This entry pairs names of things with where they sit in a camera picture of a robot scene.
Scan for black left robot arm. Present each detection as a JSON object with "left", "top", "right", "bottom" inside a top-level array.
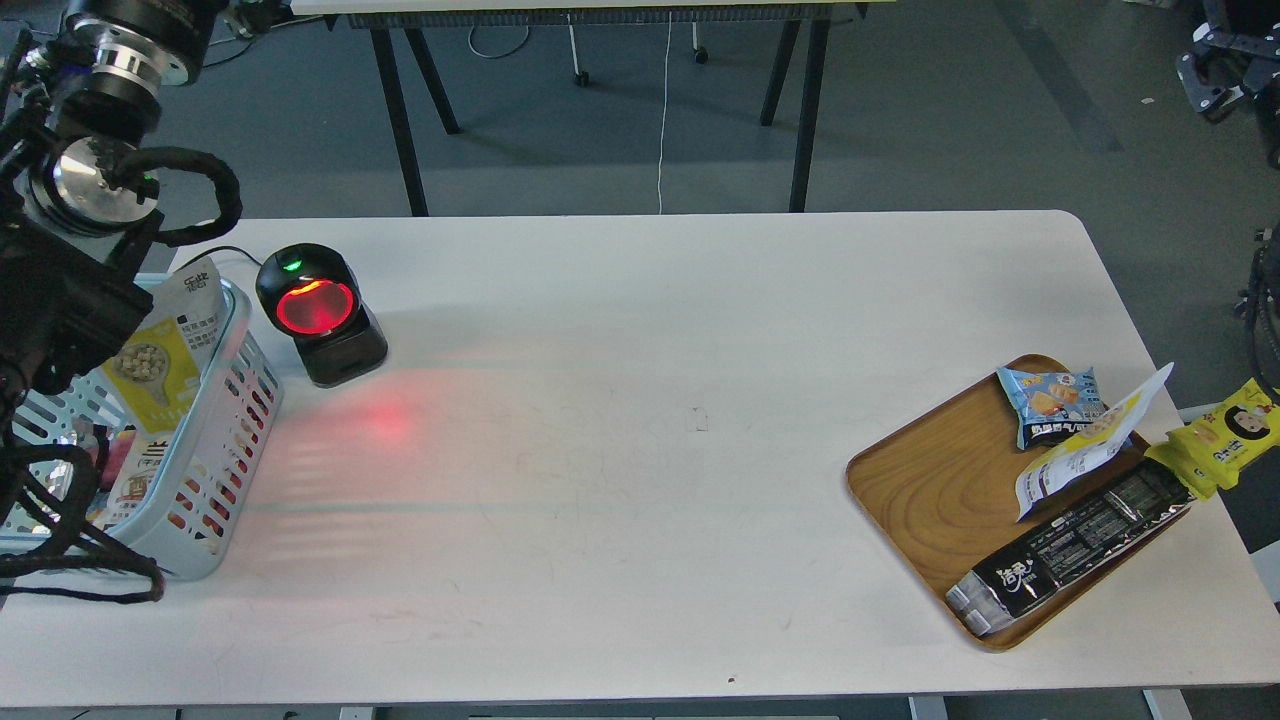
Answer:
[{"left": 1, "top": 1, "right": 291, "bottom": 603}]

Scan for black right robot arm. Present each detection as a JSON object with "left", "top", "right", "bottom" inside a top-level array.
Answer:
[{"left": 1175, "top": 1, "right": 1279, "bottom": 402}]

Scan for blue snack packet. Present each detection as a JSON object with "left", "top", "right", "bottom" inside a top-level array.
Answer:
[{"left": 996, "top": 366, "right": 1108, "bottom": 451}]

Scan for black long snack package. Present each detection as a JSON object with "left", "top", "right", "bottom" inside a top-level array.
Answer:
[{"left": 943, "top": 459, "right": 1196, "bottom": 637}]

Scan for light blue plastic basket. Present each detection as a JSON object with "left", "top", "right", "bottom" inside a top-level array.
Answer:
[{"left": 3, "top": 279, "right": 284, "bottom": 582}]

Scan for snack packages in basket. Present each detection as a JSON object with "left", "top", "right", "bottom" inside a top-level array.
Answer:
[{"left": 56, "top": 421, "right": 172, "bottom": 530}]

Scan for yellow snack packet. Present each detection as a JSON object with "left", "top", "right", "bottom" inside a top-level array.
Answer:
[{"left": 1146, "top": 379, "right": 1279, "bottom": 500}]

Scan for wooden tray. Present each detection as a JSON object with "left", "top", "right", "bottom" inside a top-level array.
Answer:
[{"left": 846, "top": 373, "right": 1192, "bottom": 652}]

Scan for black barcode scanner red window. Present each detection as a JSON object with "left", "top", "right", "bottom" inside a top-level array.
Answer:
[{"left": 255, "top": 243, "right": 389, "bottom": 388}]

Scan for black legged background table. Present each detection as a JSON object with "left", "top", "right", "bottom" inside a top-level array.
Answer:
[{"left": 291, "top": 0, "right": 867, "bottom": 219}]

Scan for white hanging cable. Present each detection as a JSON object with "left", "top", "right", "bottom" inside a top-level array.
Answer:
[{"left": 655, "top": 12, "right": 671, "bottom": 217}]

